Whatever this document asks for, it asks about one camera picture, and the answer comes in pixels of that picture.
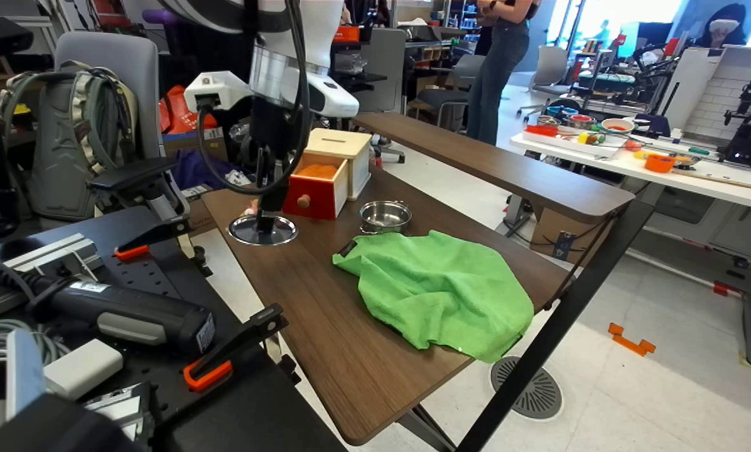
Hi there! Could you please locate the black clamp with orange grip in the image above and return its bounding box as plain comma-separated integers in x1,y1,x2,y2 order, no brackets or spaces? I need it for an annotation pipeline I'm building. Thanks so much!
111,214,193,265
181,303,292,397

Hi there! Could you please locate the white table with toys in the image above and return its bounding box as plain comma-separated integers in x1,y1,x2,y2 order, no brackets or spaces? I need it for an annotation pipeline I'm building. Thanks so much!
509,123,751,375

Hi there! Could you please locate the black perforated mounting board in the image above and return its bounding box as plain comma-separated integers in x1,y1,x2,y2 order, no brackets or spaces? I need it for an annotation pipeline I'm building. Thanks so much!
0,202,346,452

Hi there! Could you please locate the silver metal bowl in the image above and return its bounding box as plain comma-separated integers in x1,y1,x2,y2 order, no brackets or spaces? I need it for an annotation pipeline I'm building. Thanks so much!
227,211,298,249

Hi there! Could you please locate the wooden drawer with orange front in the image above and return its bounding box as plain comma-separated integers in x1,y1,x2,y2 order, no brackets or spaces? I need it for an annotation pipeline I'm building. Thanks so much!
282,151,354,221

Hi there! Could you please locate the green microfibre cloth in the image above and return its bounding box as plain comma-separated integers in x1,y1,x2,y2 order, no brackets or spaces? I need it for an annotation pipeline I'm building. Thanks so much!
332,229,537,364

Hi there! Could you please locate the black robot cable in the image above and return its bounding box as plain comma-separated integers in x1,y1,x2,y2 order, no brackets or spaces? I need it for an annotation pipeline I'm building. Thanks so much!
195,0,315,199

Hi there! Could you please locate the round floor drain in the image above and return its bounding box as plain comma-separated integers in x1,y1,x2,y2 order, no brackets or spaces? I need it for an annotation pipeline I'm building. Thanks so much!
487,353,565,422

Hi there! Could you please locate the orange cup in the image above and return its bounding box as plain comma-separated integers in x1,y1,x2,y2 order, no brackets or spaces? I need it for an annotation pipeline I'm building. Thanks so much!
642,151,675,175

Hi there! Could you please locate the aluminium rail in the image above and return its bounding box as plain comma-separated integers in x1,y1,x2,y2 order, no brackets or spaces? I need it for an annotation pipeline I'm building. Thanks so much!
0,230,101,324

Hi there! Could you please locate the small steel pot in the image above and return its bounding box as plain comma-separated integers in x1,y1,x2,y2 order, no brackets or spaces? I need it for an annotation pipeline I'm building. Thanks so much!
357,199,415,236

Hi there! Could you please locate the black cylindrical device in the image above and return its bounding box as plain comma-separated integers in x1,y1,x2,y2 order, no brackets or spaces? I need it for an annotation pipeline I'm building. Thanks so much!
0,260,218,353

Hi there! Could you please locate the grey high-back chair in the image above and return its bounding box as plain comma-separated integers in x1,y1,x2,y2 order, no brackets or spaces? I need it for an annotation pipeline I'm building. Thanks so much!
51,29,193,221

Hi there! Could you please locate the long brown table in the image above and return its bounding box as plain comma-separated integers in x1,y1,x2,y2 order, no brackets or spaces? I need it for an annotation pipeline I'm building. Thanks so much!
352,110,635,221

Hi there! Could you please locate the white power adapter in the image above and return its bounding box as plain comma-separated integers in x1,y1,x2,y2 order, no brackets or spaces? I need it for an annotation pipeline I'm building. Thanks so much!
42,337,126,401

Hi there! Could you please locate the grey backpack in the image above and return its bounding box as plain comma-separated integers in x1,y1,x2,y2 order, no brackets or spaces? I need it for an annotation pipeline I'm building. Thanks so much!
0,57,144,221

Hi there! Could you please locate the orange bag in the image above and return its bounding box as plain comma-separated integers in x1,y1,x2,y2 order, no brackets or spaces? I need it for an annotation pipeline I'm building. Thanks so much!
156,82,227,135

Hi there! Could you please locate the cardboard box under table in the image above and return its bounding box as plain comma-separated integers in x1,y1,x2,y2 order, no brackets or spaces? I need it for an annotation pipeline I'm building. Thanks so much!
533,202,603,260

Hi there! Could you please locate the white backboard panel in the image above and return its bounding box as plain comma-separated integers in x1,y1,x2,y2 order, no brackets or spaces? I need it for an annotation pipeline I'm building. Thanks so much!
684,46,751,145

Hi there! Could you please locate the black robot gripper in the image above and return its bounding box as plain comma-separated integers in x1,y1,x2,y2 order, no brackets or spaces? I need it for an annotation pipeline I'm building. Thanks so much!
246,92,298,230

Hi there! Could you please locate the standing person in jeans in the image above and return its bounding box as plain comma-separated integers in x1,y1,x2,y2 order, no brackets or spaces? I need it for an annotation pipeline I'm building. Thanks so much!
465,0,537,145

